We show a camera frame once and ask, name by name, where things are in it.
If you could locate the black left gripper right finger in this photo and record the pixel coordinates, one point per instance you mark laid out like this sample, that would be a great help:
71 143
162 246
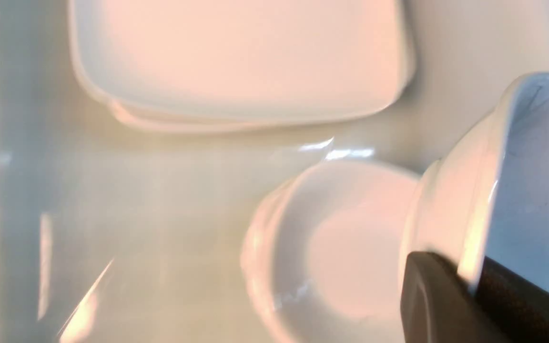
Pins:
519 308

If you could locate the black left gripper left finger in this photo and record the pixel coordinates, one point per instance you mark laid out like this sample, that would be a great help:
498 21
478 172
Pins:
436 307

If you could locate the white bowl tray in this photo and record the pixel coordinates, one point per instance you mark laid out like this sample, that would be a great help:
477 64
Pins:
489 196

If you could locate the stack of white bowls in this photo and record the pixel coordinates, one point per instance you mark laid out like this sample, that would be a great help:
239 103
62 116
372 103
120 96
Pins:
320 257

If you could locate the stack of white square plates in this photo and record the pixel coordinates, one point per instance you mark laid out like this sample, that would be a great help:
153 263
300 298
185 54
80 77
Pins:
211 66

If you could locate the large white plastic tub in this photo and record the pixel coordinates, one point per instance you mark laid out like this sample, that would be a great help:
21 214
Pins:
161 218

